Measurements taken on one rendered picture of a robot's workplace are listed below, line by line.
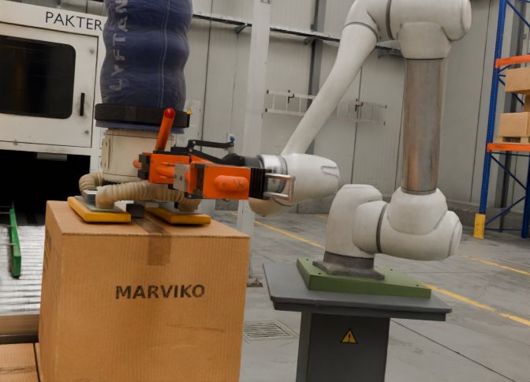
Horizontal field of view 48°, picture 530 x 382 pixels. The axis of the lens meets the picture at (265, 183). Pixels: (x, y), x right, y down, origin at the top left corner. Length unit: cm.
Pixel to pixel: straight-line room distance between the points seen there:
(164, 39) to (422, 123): 72
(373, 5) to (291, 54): 1024
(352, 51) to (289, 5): 1046
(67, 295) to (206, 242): 30
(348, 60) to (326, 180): 36
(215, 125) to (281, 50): 199
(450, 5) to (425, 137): 35
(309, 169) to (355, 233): 48
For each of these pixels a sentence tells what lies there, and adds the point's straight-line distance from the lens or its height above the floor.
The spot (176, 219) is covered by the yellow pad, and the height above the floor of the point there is 96.
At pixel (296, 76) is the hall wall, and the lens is 1190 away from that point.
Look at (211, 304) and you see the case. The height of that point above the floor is 79.
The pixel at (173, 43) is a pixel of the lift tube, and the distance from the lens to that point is 145.
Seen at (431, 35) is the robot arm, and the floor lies 146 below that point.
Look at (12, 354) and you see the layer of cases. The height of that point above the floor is 54.
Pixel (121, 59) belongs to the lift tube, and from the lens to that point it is 145.
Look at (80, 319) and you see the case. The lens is 127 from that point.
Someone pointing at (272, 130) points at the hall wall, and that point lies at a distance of 1163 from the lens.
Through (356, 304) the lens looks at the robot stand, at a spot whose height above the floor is 74.
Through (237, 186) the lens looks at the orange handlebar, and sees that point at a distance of 89.
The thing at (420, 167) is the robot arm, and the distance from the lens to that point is 170.
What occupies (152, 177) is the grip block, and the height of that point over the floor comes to 106.
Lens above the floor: 113
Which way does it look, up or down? 3 degrees down
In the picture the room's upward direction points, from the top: 5 degrees clockwise
